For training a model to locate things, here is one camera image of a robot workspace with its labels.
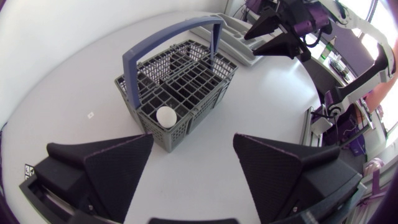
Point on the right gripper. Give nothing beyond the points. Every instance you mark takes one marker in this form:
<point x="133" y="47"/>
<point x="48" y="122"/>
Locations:
<point x="306" y="17"/>

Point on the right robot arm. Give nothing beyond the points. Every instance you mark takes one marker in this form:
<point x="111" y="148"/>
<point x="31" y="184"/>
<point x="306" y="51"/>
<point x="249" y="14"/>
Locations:
<point x="356" y="25"/>

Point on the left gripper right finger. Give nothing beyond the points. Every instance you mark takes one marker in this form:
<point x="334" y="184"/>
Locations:
<point x="273" y="174"/>

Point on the pale plastic spoon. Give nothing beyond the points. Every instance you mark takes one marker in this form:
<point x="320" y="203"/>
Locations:
<point x="166" y="116"/>

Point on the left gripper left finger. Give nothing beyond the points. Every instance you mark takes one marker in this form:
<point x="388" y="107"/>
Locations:
<point x="115" y="168"/>

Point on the grey cutlery tray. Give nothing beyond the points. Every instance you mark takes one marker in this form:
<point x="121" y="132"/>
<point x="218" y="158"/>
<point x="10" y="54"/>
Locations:
<point x="236" y="40"/>

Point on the grey cutlery basket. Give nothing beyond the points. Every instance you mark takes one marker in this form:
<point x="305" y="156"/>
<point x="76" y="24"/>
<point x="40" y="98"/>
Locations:
<point x="183" y="90"/>

